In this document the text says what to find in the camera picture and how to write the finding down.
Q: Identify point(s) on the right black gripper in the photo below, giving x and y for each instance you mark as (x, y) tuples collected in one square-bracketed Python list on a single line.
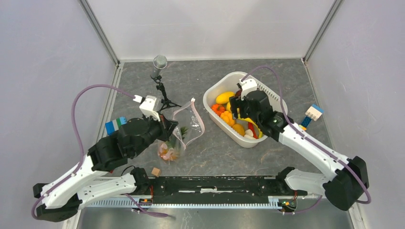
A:
[(236, 103)]

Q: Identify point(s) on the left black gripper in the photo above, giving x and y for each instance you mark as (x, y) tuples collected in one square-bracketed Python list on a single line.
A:
[(166, 126)]

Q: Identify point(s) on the orange toy pineapple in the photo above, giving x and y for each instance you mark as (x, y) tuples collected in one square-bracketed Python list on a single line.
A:
[(170, 150)]

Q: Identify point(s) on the clear zip top bag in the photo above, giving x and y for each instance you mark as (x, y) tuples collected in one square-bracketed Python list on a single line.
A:
[(190, 127)]

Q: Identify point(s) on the yellow toy bananas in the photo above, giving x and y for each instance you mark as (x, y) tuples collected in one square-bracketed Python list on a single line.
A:
[(244, 122)]

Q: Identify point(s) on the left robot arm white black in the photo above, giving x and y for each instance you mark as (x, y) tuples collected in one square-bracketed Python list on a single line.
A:
[(74, 191)]

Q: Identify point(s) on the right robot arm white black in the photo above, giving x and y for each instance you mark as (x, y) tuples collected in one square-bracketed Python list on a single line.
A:
[(342, 180)]

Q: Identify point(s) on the red toy chili pepper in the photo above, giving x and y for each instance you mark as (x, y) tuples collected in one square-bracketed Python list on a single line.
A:
[(251, 127)]

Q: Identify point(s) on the orange toy fruit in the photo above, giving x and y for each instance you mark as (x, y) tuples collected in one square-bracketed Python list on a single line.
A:
[(239, 129)]

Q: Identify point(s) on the orange yellow bell pepper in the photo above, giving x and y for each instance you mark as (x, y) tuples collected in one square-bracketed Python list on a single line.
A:
[(228, 118)]

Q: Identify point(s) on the white toy mushroom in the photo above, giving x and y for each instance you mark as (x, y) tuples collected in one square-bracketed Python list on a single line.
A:
[(249, 134)]

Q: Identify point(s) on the yellow toy mango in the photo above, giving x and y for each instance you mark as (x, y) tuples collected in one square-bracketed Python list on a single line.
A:
[(224, 98)]

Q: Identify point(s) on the orange toy pumpkin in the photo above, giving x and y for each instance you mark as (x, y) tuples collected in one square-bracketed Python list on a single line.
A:
[(218, 109)]

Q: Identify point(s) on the small wooden cube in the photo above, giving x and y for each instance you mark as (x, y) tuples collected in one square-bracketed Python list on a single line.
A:
[(156, 172)]

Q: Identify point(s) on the blue green toy block stack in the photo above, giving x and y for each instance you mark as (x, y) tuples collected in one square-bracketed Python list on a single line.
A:
[(114, 125)]

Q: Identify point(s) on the silver microphone on tripod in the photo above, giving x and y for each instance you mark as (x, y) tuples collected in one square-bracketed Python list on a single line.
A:
[(160, 63)]

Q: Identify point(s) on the white blue yellow block stack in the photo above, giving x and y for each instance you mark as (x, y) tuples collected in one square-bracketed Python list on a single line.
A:
[(312, 114)]

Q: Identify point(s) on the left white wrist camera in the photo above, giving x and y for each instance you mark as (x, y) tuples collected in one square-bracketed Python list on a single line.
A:
[(147, 105)]

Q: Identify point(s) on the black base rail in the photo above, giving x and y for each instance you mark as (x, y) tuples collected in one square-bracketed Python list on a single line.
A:
[(214, 189)]

